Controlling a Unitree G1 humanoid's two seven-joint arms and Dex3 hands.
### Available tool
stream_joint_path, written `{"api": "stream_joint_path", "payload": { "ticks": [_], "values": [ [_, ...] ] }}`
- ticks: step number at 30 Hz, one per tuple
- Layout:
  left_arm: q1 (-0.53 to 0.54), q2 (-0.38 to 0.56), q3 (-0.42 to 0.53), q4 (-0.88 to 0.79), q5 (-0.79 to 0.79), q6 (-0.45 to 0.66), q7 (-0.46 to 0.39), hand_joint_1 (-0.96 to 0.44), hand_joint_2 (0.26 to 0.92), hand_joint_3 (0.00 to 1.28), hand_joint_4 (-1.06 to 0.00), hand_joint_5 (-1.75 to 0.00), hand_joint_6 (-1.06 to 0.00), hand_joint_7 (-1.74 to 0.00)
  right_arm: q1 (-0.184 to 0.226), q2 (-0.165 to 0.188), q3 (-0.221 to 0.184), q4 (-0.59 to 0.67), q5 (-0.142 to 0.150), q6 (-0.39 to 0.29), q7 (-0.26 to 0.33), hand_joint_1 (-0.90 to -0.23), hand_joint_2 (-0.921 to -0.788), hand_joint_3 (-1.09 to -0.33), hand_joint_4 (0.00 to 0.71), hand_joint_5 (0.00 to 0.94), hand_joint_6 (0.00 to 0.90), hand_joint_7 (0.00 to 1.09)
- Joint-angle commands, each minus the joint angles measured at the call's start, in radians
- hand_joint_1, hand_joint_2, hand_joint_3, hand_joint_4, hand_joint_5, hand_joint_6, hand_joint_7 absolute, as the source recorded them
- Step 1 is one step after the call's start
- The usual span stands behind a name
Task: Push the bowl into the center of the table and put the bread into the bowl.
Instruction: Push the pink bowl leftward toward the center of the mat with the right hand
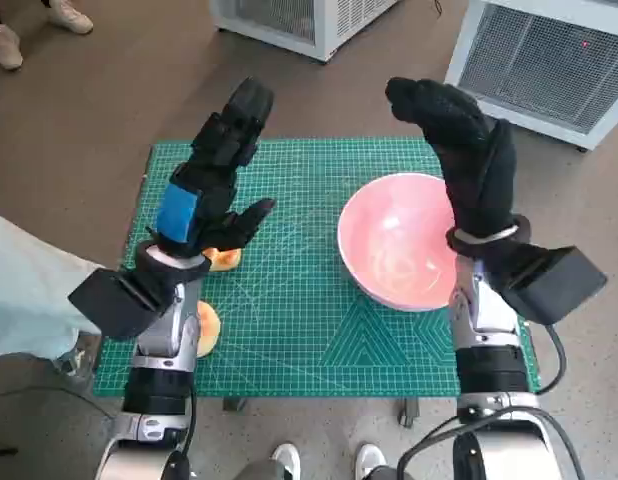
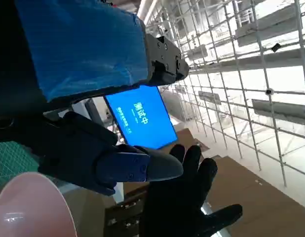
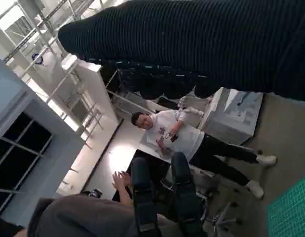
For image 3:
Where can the bare left robot hand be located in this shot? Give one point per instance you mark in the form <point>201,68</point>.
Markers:
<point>142,197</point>

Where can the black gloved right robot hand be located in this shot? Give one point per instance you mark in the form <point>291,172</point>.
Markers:
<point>192,42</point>

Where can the black gadget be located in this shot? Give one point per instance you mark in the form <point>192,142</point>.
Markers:
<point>93,193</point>

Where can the seated person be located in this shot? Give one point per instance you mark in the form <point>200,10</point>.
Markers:
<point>81,217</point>

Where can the small white robot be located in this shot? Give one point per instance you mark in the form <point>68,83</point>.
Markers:
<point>192,108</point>

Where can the black phone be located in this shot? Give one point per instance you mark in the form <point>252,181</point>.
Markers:
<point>173,138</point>

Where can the standing person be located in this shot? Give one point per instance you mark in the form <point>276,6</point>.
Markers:
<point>189,144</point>

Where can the white mesh cabinet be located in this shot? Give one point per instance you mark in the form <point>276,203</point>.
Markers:
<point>231,128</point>

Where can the dark framed window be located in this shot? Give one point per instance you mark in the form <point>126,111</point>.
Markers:
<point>19,148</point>

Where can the green cutting mat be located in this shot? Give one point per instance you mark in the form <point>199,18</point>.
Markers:
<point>293,212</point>

